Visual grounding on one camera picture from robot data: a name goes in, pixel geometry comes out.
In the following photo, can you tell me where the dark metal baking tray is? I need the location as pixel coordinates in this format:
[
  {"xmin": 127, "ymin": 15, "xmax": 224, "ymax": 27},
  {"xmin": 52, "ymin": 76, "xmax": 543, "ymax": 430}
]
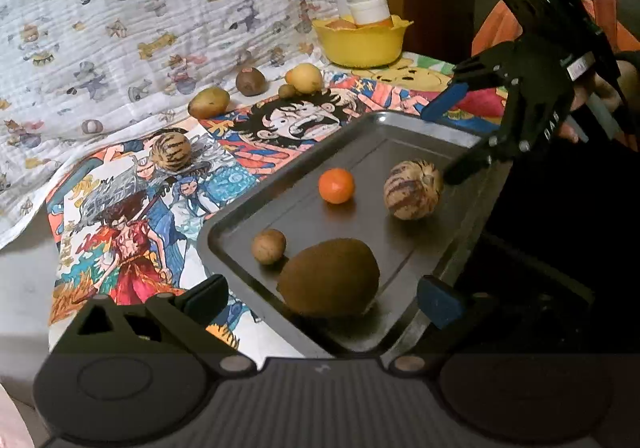
[{"xmin": 198, "ymin": 111, "xmax": 510, "ymax": 359}]

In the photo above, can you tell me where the striped pepino melon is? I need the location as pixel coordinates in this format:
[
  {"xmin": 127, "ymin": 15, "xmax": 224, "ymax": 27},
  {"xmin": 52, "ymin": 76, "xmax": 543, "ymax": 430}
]
[
  {"xmin": 383, "ymin": 160, "xmax": 444, "ymax": 220},
  {"xmin": 150, "ymin": 132, "xmax": 192, "ymax": 172}
]

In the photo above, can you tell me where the large brown kiwi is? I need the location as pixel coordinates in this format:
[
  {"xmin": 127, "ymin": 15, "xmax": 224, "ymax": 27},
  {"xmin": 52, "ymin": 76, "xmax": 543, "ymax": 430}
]
[{"xmin": 277, "ymin": 238, "xmax": 380, "ymax": 319}]

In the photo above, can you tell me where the white cartoon print blanket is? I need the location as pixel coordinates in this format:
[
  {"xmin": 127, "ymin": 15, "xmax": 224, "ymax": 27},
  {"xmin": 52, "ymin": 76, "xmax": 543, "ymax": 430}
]
[{"xmin": 1, "ymin": 0, "xmax": 337, "ymax": 243}]

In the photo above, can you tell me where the tiny brown kiwi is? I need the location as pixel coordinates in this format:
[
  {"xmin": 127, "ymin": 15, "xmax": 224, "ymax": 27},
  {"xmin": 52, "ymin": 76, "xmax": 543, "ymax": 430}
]
[{"xmin": 278, "ymin": 84, "xmax": 297, "ymax": 99}]

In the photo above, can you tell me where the yellow-green mango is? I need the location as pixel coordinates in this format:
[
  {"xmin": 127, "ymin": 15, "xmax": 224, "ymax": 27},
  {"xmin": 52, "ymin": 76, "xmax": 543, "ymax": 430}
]
[{"xmin": 188, "ymin": 87, "xmax": 230, "ymax": 120}]

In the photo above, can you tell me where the orange fruit in bowl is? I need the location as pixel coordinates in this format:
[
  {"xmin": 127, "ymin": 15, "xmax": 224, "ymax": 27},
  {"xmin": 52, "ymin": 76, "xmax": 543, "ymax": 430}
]
[{"xmin": 326, "ymin": 18, "xmax": 357, "ymax": 30}]

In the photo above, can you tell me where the yellow plastic bowl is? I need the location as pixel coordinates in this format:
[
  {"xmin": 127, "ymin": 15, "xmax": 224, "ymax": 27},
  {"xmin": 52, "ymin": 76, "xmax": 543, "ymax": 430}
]
[{"xmin": 312, "ymin": 15, "xmax": 413, "ymax": 69}]

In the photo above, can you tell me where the colourful anime drawing mat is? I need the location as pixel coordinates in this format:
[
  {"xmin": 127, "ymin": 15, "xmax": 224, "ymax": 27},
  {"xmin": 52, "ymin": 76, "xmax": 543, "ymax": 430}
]
[{"xmin": 45, "ymin": 66, "xmax": 507, "ymax": 354}]

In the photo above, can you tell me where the small brown kiwi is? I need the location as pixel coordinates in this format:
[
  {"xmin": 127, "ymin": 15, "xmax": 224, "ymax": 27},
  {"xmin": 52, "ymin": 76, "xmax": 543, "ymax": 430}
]
[{"xmin": 250, "ymin": 228, "xmax": 286, "ymax": 266}]

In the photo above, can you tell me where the yellow lemon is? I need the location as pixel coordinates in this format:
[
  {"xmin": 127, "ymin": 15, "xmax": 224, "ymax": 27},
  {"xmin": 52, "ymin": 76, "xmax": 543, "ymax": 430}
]
[{"xmin": 285, "ymin": 64, "xmax": 323, "ymax": 94}]

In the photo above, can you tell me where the small orange mandarin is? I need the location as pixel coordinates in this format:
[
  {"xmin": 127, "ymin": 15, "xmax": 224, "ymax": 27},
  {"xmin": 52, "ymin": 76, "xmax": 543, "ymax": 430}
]
[{"xmin": 318, "ymin": 168, "xmax": 356, "ymax": 204}]

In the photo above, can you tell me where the dark brown kiwi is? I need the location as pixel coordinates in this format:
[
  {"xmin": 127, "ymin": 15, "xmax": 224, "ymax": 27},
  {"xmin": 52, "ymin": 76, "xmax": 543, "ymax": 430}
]
[{"xmin": 235, "ymin": 68, "xmax": 268, "ymax": 97}]

